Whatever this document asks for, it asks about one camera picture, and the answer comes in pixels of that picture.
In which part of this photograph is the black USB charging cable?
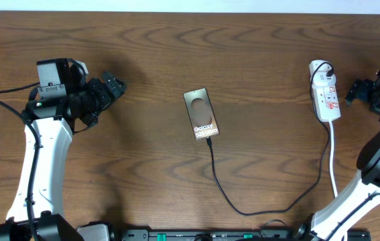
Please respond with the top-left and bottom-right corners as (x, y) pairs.
(205, 61), (335, 217)

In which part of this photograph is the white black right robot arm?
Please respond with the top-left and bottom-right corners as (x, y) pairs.
(288, 69), (380, 240)

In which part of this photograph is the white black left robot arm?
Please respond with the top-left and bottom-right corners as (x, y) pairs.
(0, 58), (126, 240)

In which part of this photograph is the white power strip socket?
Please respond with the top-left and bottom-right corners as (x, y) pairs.
(309, 60), (340, 123)

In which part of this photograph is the white power strip cord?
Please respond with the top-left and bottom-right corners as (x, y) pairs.
(328, 120), (349, 241)

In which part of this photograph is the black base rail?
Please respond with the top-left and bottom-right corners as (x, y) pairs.
(111, 228), (371, 241)

